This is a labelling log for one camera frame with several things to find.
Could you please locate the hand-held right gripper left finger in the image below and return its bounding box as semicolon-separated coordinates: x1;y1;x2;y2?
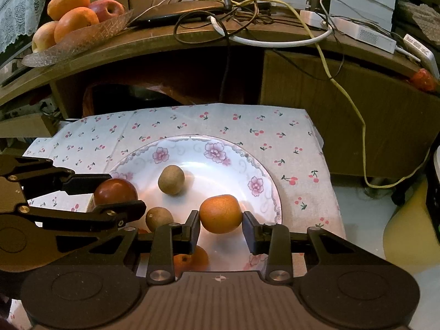
41;210;201;286

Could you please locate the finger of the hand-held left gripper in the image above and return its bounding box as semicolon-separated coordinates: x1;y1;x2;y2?
0;200;148;232
0;155;112;200

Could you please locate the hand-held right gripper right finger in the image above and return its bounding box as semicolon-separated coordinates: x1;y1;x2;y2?
241;211;399;286

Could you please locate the dark red apple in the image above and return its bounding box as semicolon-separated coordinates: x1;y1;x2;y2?
93;178;139;207

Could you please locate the small orange mandarin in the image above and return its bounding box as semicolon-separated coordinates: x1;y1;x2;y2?
174;246;210;281
199;195;243;234

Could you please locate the brown kiwi fruit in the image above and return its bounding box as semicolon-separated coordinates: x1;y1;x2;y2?
145;207;174;232
158;165;185;195

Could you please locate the floral white plate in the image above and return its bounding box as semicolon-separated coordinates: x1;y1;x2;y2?
108;135;283;277

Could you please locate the cherry print tablecloth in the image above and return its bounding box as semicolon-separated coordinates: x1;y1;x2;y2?
7;104;346;330

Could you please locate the black television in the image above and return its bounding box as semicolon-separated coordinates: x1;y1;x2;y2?
0;38;35;88

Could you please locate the glass fruit bowl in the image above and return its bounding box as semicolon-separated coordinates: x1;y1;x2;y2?
21;9;134;67

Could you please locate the yellow apple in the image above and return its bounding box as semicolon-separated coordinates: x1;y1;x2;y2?
32;21;59;53

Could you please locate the large orange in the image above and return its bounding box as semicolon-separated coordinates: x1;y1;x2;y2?
54;7;100;43
47;0;91;21

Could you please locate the wooden cabinet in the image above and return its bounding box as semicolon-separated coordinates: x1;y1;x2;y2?
0;3;440;179

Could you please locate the white lace cloth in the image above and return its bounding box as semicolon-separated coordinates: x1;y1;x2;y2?
0;0;50;54

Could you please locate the small white charger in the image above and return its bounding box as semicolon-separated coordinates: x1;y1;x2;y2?
300;10;327;28

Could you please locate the long white adapter box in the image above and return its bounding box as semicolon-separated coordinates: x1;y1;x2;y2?
330;17;397;54

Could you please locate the red crumpled wrapper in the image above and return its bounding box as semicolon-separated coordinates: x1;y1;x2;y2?
411;69;439;92

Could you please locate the black power plug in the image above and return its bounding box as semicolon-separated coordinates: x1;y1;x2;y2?
306;0;332;12

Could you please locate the white power strip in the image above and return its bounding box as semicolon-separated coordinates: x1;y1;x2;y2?
402;34;440;79

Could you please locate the beige knitted cloth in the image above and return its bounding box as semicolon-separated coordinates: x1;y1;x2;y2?
399;2;440;37

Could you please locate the black cable tangle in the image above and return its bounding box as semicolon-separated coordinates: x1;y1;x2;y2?
174;0;286;102

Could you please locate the white cable loop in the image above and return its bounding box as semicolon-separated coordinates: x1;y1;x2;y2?
210;15;334;46

